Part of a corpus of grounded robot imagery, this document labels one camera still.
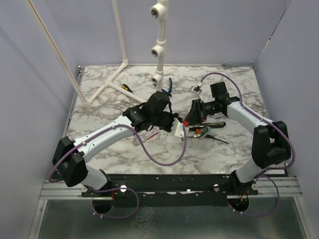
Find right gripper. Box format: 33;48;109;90
184;99;219;125

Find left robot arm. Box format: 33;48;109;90
52;92;182;197

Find yellow black screwdriver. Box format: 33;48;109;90
122;84;134;93

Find orange handled screwdriver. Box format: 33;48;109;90
195;128;229;144

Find black stapler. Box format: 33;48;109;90
188;121;226;131

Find red white staple box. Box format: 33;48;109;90
134;127;159;146

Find blue handled pliers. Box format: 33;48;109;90
161;78;172;97

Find aluminium frame rail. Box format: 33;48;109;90
27;66;85;239

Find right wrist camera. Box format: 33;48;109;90
190;86;203;99

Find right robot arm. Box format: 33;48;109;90
185;82;292;195

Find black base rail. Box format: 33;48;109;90
82;174;258;207

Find white pvc pipe frame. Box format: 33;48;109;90
25;0;169;107

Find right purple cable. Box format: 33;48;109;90
199;72;296;217

